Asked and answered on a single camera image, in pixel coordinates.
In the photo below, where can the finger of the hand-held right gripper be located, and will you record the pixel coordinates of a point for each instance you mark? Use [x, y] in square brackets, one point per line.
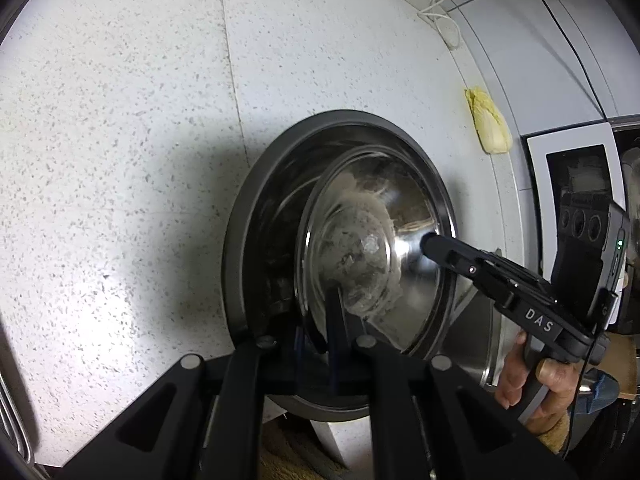
[450, 255]

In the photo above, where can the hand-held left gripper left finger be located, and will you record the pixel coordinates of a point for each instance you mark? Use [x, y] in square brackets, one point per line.
[300, 360]

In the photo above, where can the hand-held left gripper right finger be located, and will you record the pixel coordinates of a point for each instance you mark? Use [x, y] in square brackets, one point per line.
[337, 355]

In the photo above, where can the stainless steel sink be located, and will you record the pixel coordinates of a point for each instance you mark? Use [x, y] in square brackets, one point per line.
[485, 340]

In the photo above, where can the small flared steel bowl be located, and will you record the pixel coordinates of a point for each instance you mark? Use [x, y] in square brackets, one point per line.
[350, 220]

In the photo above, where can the napa cabbage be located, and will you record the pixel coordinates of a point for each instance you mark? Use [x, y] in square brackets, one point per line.
[487, 120]

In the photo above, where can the white microwave oven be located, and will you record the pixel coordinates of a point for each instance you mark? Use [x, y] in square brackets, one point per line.
[540, 155]

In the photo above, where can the person's right hand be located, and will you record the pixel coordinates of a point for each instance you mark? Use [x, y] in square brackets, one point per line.
[555, 380]

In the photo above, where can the beige floor mat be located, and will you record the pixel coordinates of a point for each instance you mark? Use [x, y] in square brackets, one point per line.
[295, 452]

